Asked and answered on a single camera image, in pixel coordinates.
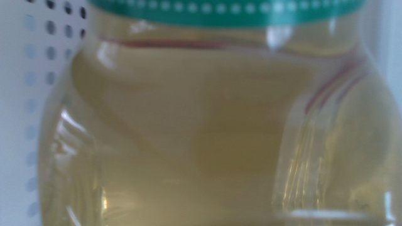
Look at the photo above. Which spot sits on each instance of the yellow tea bottle green label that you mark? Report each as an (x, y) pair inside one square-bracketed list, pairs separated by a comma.
[(188, 125)]

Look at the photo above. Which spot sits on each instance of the white perforated plastic basket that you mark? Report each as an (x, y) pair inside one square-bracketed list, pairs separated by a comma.
[(15, 94)]

